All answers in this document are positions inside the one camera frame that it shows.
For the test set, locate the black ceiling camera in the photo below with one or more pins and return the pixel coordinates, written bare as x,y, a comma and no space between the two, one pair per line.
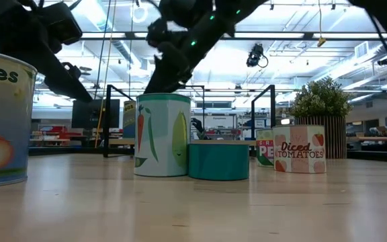
254,55

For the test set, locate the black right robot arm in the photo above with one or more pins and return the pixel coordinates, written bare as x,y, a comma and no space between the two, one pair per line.
227,25

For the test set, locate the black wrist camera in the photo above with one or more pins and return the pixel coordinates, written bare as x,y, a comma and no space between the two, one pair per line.
156,33
60,23

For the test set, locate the tall vegetables label can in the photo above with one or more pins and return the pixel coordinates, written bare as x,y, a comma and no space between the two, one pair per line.
161,134

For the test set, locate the small black ceiling device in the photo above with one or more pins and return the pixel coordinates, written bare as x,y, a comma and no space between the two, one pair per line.
385,61

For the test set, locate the diced tomatoes label can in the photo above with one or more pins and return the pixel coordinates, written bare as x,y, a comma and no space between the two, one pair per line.
299,151

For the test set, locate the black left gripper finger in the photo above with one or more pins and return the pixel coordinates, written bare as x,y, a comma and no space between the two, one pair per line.
66,87
73,70

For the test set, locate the green peas label can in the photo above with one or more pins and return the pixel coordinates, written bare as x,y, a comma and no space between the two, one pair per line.
265,151

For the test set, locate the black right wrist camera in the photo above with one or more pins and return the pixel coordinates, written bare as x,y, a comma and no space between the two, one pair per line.
156,33

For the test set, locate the green plant in ribbed pot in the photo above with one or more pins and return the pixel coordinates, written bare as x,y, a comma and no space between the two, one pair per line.
321,101

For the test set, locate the short teal can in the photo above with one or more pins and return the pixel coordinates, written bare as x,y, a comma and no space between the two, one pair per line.
218,163

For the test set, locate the yellow hanging plug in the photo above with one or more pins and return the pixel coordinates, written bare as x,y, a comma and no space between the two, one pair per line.
321,42

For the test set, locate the black metal table frame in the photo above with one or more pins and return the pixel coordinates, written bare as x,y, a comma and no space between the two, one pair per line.
79,151

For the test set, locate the tall peaches label can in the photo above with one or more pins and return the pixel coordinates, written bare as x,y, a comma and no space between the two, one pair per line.
5,127

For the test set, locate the wooden shelf with black frame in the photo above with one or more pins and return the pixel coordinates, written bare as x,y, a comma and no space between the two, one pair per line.
106,134

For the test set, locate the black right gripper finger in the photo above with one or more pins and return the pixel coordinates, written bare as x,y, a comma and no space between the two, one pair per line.
165,74
184,75

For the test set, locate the black monitor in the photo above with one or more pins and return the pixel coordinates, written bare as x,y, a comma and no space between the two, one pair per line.
89,114

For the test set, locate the red storage crates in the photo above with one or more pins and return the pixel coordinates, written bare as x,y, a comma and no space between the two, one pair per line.
57,129

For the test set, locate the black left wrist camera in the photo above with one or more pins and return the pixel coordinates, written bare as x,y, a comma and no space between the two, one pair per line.
60,23

